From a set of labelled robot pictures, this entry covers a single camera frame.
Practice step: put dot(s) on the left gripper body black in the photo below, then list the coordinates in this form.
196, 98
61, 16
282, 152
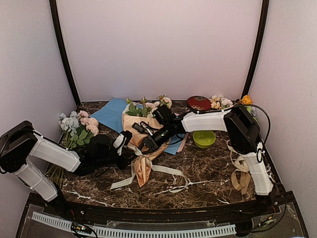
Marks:
122, 164

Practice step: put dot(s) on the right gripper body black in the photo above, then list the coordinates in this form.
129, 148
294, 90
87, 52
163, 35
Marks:
159, 141

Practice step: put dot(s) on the white printed ribbon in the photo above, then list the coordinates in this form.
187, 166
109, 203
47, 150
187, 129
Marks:
142, 166

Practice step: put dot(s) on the white rose fake flower stem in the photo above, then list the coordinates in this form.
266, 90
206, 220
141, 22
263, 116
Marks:
133, 109

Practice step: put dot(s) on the pink rose fake flower stem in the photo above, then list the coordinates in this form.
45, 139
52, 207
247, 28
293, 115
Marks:
149, 107

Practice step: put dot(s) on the pile of fake flowers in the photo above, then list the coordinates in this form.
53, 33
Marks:
78, 129
237, 104

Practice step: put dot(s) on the brown twine ribbon bundle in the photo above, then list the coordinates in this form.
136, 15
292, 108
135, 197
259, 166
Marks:
240, 177

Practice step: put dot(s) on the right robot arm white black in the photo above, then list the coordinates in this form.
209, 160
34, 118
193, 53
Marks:
210, 121

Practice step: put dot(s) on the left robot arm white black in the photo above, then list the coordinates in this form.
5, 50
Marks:
22, 142

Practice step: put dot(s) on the blue wrapping paper sheet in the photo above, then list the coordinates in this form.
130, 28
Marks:
111, 116

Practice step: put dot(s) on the lime green bowl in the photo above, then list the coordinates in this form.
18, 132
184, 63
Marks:
204, 139

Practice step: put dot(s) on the red round embroidered cushion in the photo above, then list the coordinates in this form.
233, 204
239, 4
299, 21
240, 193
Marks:
199, 103

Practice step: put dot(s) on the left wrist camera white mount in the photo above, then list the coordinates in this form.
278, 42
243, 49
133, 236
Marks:
122, 140

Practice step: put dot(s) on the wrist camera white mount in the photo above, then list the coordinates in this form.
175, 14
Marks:
163, 115
122, 140

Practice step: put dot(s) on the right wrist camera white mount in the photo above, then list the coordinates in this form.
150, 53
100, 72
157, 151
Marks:
163, 115

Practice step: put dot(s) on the right black frame post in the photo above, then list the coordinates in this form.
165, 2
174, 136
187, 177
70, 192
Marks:
257, 48

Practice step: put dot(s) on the black frame post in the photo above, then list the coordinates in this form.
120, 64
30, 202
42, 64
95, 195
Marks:
62, 51
257, 48

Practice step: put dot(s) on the white slotted cable duct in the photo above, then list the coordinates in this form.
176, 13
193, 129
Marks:
115, 229

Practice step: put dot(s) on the left black frame post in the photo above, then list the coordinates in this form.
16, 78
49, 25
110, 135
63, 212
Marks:
62, 51

